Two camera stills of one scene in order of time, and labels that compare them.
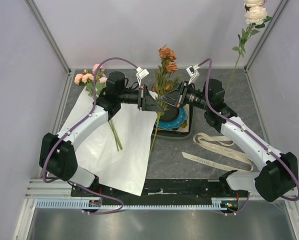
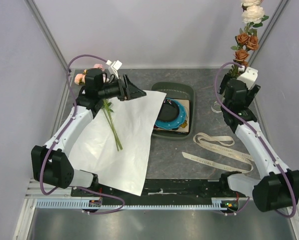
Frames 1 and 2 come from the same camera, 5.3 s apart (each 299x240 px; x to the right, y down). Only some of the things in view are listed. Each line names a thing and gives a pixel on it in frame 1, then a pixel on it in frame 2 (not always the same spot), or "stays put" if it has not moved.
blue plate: x=176 y=123 stays put
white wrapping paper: x=118 y=153 stays put
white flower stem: x=255 y=15 stays put
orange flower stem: x=168 y=66 → x=245 y=43
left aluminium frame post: x=47 y=31 stays put
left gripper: x=146 y=102 → x=128 y=91
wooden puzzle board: x=180 y=129 stays put
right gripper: x=177 y=96 → x=251 y=94
